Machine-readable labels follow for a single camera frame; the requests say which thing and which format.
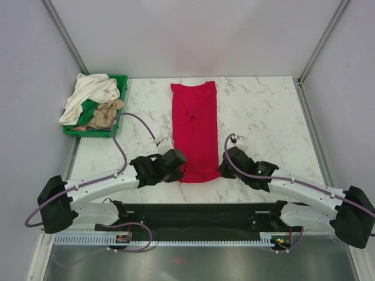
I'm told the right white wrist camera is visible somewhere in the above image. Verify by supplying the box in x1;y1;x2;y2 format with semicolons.
230;134;248;152

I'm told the red t shirt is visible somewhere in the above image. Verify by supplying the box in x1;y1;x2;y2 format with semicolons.
171;81;220;183

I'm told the green t shirt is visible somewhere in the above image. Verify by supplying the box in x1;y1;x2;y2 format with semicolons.
77;99;99;126

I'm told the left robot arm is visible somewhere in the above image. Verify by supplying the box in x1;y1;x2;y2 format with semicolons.
37;149;186;234

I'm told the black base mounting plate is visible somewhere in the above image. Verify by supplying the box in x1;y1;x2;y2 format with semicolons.
108;201;301;242

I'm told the right aluminium frame post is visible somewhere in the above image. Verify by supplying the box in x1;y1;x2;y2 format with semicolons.
295;0;351;87

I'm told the aluminium frame post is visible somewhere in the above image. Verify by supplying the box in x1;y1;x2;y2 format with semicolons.
40;0;90;75
295;0;351;87

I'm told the beige tan t shirt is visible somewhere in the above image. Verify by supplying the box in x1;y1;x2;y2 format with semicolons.
86;99;125;129

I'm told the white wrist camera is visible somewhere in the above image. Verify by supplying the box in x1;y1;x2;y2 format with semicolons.
154;136;174;155
230;134;248;152

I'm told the cream white t shirt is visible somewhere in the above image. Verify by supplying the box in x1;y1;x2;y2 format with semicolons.
59;73;120;126

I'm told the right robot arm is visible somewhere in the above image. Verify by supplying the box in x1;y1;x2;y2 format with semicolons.
219;146;374;249

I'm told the aluminium front rail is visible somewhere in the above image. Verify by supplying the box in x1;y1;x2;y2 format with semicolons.
40;210;362;244

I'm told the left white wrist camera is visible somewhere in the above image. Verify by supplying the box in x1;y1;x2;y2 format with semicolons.
154;136;174;155

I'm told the left aluminium frame post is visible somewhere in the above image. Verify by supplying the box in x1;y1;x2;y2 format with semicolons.
40;0;90;75

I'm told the white slotted cable duct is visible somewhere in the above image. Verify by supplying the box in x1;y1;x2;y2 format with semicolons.
54;232;291;246

